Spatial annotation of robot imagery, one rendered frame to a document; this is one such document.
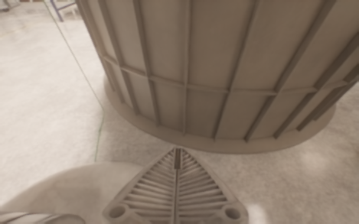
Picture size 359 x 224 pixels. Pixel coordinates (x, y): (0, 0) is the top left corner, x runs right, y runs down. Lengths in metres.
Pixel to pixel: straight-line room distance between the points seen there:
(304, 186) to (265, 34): 0.77
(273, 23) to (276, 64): 0.15
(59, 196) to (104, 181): 0.14
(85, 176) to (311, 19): 0.80
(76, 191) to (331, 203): 1.05
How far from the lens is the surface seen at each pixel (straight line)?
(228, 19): 0.53
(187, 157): 0.16
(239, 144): 0.93
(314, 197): 1.01
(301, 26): 0.61
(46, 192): 0.54
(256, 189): 0.87
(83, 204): 0.54
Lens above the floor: 0.76
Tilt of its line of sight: 46 degrees down
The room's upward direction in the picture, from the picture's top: straight up
